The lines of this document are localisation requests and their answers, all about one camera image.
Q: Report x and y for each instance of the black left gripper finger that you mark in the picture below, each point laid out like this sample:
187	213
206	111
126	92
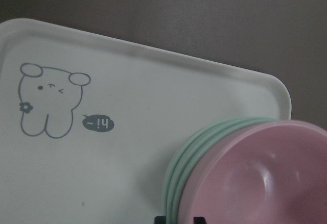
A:
160	219

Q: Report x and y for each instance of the cream rabbit tray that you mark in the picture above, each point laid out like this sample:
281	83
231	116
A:
89	123

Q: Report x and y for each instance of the small pink bowl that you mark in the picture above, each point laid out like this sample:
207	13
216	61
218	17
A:
274	172

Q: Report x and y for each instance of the top green bowl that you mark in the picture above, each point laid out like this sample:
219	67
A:
185	159

